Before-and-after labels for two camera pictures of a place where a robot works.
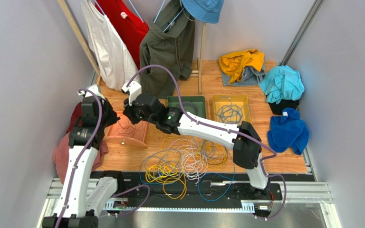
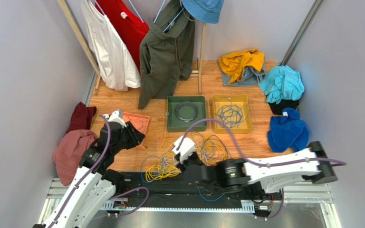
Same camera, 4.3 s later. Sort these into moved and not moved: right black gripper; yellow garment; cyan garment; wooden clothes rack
Moved: right black gripper
Not moved: wooden clothes rack; cyan garment; yellow garment
